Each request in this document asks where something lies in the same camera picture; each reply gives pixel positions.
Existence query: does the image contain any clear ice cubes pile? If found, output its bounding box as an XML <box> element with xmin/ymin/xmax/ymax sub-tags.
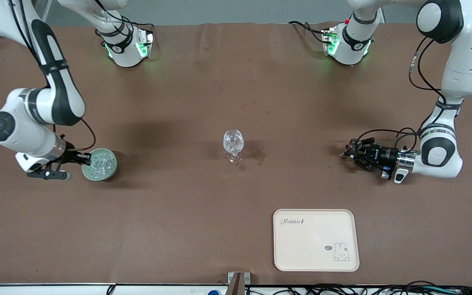
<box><xmin>88</xmin><ymin>152</ymin><xmax>113</xmax><ymax>177</ymax></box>

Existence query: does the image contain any grey metal clamp bracket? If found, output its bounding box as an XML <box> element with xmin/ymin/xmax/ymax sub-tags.
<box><xmin>227</xmin><ymin>272</ymin><xmax>251</xmax><ymax>286</ymax></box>

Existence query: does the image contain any black cable bundle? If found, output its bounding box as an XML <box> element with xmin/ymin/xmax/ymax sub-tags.
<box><xmin>246</xmin><ymin>281</ymin><xmax>472</xmax><ymax>295</ymax></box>

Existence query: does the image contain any black right base cable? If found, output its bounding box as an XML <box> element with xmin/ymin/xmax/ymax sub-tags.
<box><xmin>129</xmin><ymin>20</ymin><xmax>155</xmax><ymax>33</ymax></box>

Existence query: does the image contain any black base cable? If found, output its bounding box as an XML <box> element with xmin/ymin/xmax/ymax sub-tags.
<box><xmin>288</xmin><ymin>20</ymin><xmax>329</xmax><ymax>45</ymax></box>
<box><xmin>129</xmin><ymin>20</ymin><xmax>155</xmax><ymax>33</ymax></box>

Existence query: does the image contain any pale green ceramic bowl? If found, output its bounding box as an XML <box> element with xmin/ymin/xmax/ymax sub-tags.
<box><xmin>82</xmin><ymin>148</ymin><xmax>118</xmax><ymax>181</ymax></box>

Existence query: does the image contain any brown table cover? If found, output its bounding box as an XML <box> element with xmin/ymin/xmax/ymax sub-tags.
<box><xmin>0</xmin><ymin>23</ymin><xmax>472</xmax><ymax>286</ymax></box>

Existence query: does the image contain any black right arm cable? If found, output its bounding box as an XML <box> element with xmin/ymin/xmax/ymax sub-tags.
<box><xmin>9</xmin><ymin>0</ymin><xmax>97</xmax><ymax>152</ymax></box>

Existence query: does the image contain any cream rabbit print tray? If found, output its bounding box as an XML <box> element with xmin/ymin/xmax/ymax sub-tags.
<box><xmin>273</xmin><ymin>209</ymin><xmax>360</xmax><ymax>272</ymax></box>

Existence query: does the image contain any clear stemmed wine glass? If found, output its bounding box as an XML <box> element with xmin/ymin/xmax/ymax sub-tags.
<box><xmin>222</xmin><ymin>129</ymin><xmax>245</xmax><ymax>163</ymax></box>

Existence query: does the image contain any black left base cable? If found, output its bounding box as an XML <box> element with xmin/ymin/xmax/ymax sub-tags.
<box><xmin>288</xmin><ymin>20</ymin><xmax>329</xmax><ymax>45</ymax></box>

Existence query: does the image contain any brown vertical post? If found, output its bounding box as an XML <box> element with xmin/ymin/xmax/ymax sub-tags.
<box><xmin>229</xmin><ymin>274</ymin><xmax>245</xmax><ymax>295</ymax></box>

